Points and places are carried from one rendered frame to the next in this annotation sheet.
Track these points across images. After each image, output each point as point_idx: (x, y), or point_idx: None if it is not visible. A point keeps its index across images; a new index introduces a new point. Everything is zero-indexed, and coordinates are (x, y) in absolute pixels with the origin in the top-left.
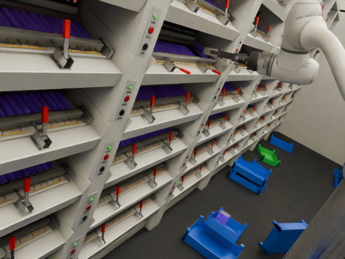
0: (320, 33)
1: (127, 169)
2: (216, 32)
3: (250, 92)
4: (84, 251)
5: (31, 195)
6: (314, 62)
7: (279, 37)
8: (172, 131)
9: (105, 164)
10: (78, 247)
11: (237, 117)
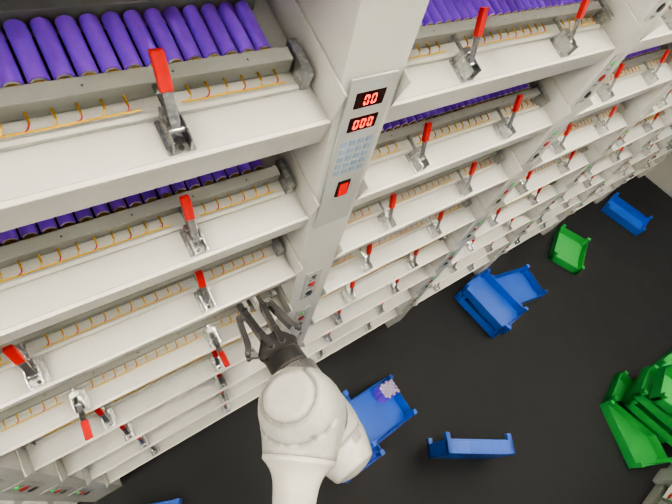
0: (274, 502)
1: (120, 441)
2: (191, 324)
3: (458, 240)
4: (129, 461)
5: None
6: (340, 466)
7: (526, 161)
8: None
9: (34, 485)
10: (91, 486)
11: (435, 267)
